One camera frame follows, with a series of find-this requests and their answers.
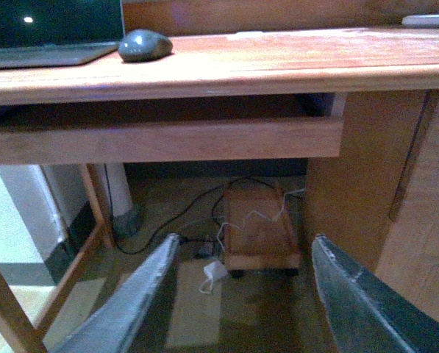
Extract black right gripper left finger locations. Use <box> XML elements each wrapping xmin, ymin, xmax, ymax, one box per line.
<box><xmin>52</xmin><ymin>233</ymin><xmax>180</xmax><ymax>352</ymax></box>

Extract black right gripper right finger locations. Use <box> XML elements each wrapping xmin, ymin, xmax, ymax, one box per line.
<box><xmin>311</xmin><ymin>235</ymin><xmax>439</xmax><ymax>352</ymax></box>

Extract dark grey computer mouse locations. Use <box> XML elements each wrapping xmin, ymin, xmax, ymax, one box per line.
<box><xmin>118</xmin><ymin>29</ymin><xmax>173</xmax><ymax>63</ymax></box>

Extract white power adapter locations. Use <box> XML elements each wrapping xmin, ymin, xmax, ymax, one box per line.
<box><xmin>199</xmin><ymin>260</ymin><xmax>228</xmax><ymax>295</ymax></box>

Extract white pipe with grey base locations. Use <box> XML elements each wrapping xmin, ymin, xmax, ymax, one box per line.
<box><xmin>103</xmin><ymin>163</ymin><xmax>143</xmax><ymax>239</ymax></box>

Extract wooden desk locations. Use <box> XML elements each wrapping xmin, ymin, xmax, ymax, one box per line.
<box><xmin>0</xmin><ymin>0</ymin><xmax>439</xmax><ymax>353</ymax></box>

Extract wooden rolling cpu stand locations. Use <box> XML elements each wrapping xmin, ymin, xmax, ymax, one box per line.
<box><xmin>222</xmin><ymin>183</ymin><xmax>302</xmax><ymax>279</ymax></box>

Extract wooden pull-out keyboard tray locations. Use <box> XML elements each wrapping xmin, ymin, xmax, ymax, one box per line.
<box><xmin>0</xmin><ymin>94</ymin><xmax>345</xmax><ymax>165</ymax></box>

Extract white flat object on desk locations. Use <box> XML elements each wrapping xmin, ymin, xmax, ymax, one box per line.
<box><xmin>401</xmin><ymin>14</ymin><xmax>439</xmax><ymax>29</ymax></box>

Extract grey open laptop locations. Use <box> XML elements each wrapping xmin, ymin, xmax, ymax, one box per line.
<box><xmin>0</xmin><ymin>0</ymin><xmax>125</xmax><ymax>69</ymax></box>

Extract black cable on floor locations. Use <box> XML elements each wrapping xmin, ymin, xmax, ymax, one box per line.
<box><xmin>114</xmin><ymin>176</ymin><xmax>279</xmax><ymax>255</ymax></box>

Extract white cable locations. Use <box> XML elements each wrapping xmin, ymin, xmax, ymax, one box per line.
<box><xmin>216</xmin><ymin>188</ymin><xmax>306</xmax><ymax>251</ymax></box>

